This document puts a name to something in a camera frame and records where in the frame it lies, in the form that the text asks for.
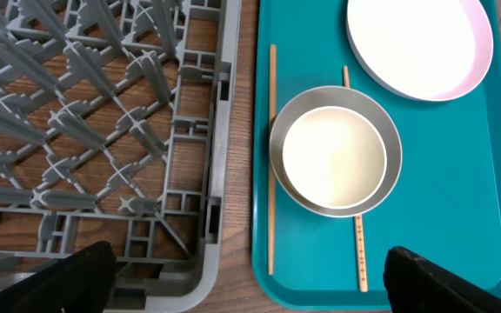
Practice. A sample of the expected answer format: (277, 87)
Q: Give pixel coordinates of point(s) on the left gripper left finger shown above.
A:
(79, 283)

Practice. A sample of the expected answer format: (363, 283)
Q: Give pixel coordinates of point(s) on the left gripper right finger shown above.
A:
(417, 285)

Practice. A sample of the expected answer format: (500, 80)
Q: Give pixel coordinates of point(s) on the large white round plate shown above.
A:
(429, 50)

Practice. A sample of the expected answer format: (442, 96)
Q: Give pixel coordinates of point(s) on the grey round bowl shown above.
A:
(339, 96)

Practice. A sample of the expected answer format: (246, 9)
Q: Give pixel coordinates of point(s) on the wooden chopstick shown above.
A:
(272, 177)
(360, 254)

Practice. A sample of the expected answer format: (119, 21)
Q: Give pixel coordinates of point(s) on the teal serving tray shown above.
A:
(446, 205)

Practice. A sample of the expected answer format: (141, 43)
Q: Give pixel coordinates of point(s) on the grey plastic dish rack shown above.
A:
(114, 126)

